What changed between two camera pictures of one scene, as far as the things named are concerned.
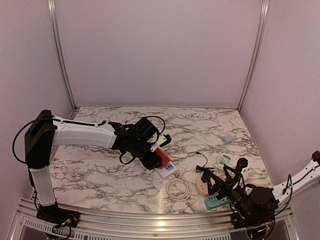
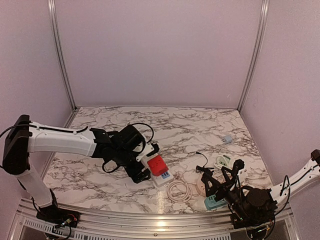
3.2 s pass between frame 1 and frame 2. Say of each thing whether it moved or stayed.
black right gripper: stayed
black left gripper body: moved
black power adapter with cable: stayed
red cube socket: moved
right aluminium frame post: stayed
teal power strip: stayed
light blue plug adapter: stayed
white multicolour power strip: moved
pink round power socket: stayed
